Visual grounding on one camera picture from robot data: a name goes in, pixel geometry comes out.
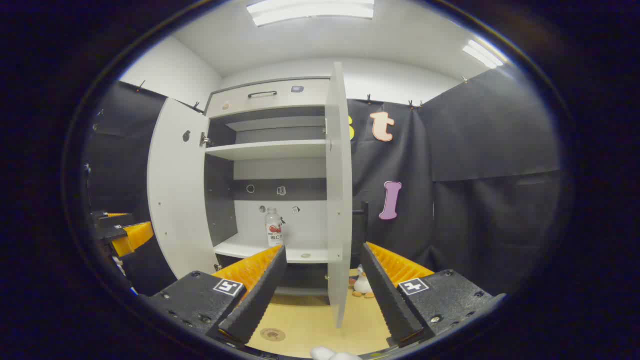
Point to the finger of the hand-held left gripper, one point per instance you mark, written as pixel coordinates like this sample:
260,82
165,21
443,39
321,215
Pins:
134,235
112,218

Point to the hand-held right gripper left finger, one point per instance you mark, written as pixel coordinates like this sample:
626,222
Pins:
260,295

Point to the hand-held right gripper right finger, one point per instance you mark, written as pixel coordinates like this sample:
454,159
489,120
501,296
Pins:
387,295

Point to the round brown coaster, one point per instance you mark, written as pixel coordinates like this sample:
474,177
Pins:
272,334

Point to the white cabinet door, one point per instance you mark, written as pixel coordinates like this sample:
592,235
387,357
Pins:
340,200
175,200

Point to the clear bottle with red label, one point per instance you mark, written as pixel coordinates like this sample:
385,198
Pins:
274,235

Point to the white and grey cabinet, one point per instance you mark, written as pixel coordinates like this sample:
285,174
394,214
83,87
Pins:
270,150

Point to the penguin plush toy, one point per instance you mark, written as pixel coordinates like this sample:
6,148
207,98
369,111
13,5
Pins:
362,286

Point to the black backdrop cloth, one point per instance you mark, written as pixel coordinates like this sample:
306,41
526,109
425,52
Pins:
475,200

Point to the small ceiling light panel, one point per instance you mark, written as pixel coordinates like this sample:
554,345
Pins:
484,54

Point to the long ceiling light panel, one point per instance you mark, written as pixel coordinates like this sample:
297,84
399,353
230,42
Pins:
310,11

